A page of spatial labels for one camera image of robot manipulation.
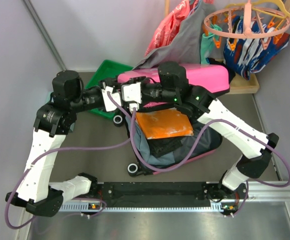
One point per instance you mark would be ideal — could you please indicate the light blue metal box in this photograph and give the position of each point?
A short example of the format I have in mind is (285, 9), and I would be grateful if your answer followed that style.
(49, 98)

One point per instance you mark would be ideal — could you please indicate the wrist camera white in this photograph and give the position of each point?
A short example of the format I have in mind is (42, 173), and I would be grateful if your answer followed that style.
(131, 94)
(110, 99)

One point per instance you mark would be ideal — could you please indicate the teal green garment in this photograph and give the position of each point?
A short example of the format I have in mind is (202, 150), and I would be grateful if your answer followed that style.
(206, 47)

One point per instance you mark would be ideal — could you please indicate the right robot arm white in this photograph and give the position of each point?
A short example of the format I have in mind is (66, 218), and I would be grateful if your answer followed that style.
(193, 89)

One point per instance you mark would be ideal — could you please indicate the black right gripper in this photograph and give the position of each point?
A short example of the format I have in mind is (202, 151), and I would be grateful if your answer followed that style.
(143, 80)

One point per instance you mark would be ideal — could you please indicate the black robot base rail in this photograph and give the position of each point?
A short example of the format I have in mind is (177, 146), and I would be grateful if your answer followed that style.
(165, 194)

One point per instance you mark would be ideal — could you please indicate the dark navy folded garment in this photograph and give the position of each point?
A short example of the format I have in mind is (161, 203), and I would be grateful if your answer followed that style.
(225, 67)

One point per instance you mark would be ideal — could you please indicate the black denim garment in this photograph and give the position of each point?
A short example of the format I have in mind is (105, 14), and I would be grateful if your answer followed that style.
(162, 146)

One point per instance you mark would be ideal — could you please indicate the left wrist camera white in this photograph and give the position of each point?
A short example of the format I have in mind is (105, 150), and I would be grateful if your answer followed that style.
(110, 99)

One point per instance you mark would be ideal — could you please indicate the blue white patterned garment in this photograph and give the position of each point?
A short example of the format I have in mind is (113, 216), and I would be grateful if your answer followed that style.
(248, 56)

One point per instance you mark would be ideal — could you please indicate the orange white tie-dye garment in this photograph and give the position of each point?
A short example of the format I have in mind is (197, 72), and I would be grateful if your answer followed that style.
(167, 123)

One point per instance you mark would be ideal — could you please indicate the yellow clothes hanger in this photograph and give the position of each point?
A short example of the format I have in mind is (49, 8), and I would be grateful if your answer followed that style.
(279, 3)

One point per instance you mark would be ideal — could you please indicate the pink hard-shell suitcase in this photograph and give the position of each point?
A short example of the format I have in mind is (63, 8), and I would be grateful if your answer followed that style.
(212, 77)

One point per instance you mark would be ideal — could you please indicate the pink round clip hanger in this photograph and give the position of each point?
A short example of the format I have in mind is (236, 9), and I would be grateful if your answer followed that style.
(220, 24)

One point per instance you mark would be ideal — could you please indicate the grey hanging garment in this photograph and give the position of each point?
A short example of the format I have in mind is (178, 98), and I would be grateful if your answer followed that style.
(185, 47)

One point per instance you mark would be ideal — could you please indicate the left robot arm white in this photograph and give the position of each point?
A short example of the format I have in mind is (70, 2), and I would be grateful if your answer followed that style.
(53, 122)

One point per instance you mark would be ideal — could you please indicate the light blue grey garment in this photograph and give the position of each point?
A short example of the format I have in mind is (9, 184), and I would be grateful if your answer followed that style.
(143, 148)

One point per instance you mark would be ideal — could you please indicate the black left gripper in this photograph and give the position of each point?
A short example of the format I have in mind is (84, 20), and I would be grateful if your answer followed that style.
(108, 82)

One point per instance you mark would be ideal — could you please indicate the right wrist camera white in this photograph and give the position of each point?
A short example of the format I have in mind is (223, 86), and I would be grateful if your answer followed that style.
(131, 94)

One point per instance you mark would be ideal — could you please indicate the green plastic tray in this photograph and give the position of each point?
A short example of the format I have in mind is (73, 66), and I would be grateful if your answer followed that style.
(107, 69)

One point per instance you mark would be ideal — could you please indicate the coral pink patterned garment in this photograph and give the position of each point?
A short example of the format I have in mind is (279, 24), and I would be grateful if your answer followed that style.
(169, 27)

